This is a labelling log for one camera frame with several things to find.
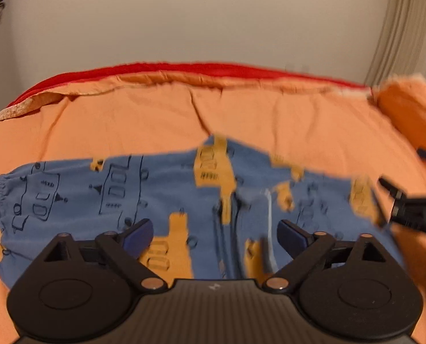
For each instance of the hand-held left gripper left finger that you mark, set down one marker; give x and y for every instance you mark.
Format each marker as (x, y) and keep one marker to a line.
(141, 234)

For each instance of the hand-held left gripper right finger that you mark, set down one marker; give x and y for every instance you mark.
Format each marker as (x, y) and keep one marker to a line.
(291, 236)

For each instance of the blue pants with orange print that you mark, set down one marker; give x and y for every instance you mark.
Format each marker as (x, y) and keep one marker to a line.
(126, 186)

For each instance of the orange pillow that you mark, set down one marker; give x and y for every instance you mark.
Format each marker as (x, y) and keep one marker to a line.
(410, 107)

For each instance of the orange bed sheet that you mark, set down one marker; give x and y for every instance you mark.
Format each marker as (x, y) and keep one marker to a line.
(126, 122)

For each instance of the beige curtain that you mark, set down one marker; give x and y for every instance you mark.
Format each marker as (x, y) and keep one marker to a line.
(403, 25)

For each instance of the red blanket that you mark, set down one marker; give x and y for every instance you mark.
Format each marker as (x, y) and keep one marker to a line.
(162, 68)

